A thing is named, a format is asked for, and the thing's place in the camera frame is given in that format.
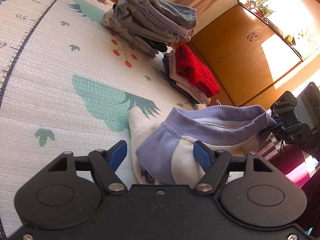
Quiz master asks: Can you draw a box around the lavender and cream sweatshirt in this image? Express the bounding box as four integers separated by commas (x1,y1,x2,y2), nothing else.
127,105,276,187

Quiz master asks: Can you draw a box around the orange wooden cabinet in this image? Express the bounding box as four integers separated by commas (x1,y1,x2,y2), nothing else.
187,5,301,106

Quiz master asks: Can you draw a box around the patterned foam play mat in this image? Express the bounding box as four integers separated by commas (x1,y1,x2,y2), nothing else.
1,0,199,239

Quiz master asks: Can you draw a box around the pink folded garment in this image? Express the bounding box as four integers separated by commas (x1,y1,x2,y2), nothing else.
169,50,211,105

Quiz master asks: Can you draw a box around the red knit sweater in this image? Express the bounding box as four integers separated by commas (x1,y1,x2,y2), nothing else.
175,44,220,98

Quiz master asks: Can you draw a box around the windowsill potted plant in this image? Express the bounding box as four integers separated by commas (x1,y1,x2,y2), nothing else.
247,0,274,18

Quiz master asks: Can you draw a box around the black white striped garment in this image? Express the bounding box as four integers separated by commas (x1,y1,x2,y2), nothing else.
162,52,201,105

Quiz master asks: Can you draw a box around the black folded garment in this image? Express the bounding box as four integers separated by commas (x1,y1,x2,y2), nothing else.
140,36,168,53

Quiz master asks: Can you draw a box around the grey folded top garment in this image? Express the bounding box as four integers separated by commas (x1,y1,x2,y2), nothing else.
138,0,197,29

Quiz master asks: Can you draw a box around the olive grey folded garment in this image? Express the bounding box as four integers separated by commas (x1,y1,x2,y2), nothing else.
114,0,180,46

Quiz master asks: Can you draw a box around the floral white folded garment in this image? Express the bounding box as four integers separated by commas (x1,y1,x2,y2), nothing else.
101,9,159,58

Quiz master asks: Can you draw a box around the lavender folded garment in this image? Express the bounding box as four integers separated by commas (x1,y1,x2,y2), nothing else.
129,0,195,41

